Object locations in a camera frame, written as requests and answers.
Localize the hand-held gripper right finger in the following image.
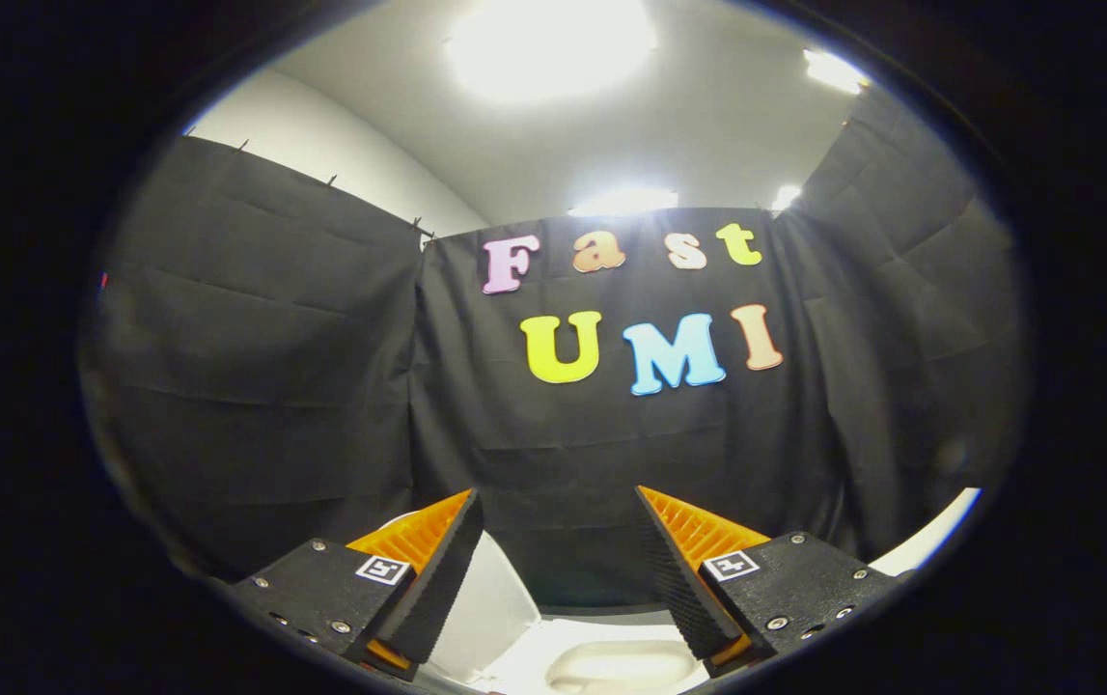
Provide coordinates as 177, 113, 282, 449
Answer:
635, 485, 904, 677

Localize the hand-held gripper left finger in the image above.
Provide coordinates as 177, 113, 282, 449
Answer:
225, 487, 486, 681

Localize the white toilet seat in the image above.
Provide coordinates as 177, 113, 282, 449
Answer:
476, 618, 710, 695

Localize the black backdrop cloth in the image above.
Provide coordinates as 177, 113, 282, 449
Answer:
78, 92, 1027, 614

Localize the white board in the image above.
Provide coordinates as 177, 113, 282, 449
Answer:
866, 486, 983, 578

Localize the large ceiling light panel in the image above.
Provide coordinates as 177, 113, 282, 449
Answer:
445, 0, 658, 105

